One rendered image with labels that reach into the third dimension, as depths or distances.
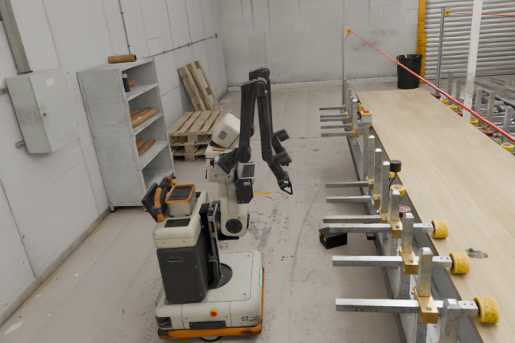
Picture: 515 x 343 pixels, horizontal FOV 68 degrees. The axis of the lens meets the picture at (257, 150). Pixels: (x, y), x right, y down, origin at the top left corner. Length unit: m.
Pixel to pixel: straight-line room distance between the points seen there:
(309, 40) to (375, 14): 1.63
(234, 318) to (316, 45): 8.10
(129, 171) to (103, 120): 0.59
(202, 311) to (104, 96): 2.38
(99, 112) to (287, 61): 6.55
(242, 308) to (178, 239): 0.59
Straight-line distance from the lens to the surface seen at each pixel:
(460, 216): 2.17
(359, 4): 9.88
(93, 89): 4.10
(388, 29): 10.00
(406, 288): 1.83
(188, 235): 2.27
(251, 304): 2.51
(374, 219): 2.15
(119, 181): 4.34
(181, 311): 2.58
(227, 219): 2.36
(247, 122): 1.97
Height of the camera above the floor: 1.95
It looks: 20 degrees down
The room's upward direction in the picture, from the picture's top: 5 degrees counter-clockwise
